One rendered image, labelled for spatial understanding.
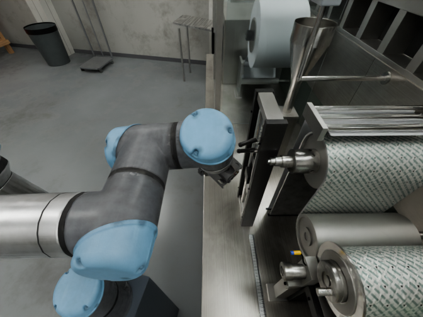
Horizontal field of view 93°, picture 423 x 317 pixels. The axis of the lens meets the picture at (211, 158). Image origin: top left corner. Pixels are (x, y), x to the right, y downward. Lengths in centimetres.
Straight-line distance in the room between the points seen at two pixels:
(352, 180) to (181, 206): 163
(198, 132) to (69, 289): 55
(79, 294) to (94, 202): 45
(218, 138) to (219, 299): 65
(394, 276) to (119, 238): 47
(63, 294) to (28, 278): 154
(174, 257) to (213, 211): 95
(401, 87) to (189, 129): 73
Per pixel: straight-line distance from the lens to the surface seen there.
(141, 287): 87
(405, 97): 86
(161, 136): 30
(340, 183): 55
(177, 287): 176
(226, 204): 95
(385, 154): 59
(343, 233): 62
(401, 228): 71
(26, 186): 60
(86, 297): 67
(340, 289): 50
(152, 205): 25
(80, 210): 26
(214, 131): 26
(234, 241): 88
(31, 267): 226
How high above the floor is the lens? 172
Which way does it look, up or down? 47 degrees down
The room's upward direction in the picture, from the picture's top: straight up
